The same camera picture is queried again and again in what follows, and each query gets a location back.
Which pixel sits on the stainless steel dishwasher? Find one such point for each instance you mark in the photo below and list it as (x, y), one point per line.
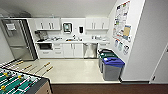
(90, 50)

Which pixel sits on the white base cabinet unit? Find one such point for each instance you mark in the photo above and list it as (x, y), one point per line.
(71, 50)

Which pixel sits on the grey bin green lid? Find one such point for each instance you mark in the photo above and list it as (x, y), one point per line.
(101, 61)

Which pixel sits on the steel paper towel dispenser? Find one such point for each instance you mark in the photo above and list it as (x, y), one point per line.
(67, 27)

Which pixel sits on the grey bin blue lid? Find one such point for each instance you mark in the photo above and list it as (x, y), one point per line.
(112, 70)

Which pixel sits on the black built-in microwave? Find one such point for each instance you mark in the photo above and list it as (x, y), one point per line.
(45, 46)

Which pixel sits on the large colourful poster board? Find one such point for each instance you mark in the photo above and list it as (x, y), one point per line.
(121, 20)

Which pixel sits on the stainless steel refrigerator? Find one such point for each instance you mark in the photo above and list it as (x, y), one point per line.
(20, 41)

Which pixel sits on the green foosball table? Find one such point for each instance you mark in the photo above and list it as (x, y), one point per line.
(18, 83)

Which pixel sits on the white paper notice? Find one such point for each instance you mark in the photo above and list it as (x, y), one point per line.
(11, 26)

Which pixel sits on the white door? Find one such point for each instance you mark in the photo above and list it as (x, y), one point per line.
(161, 65)

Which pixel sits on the white wall cabinet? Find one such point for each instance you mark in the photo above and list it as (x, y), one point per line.
(97, 23)
(47, 24)

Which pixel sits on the small wall notice sheet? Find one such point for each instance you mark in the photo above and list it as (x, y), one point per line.
(116, 43)
(120, 46)
(126, 50)

